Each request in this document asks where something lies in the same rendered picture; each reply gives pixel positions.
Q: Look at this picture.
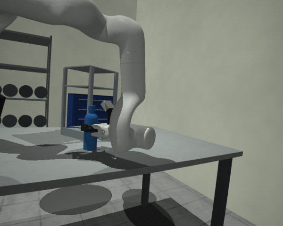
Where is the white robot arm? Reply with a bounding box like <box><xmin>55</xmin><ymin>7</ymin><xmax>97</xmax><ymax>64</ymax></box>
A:
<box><xmin>0</xmin><ymin>0</ymin><xmax>156</xmax><ymax>153</ymax></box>

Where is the dark blue bottle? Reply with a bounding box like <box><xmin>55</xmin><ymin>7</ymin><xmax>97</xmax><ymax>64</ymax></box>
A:
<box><xmin>83</xmin><ymin>105</ymin><xmax>98</xmax><ymax>151</ymax></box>

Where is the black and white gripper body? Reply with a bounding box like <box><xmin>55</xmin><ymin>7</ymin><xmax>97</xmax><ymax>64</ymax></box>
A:
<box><xmin>91</xmin><ymin>123</ymin><xmax>110</xmax><ymax>138</ymax></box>

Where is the grey open shelving unit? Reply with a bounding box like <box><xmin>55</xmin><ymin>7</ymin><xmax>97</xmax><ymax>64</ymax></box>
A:
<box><xmin>60</xmin><ymin>65</ymin><xmax>119</xmax><ymax>140</ymax></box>

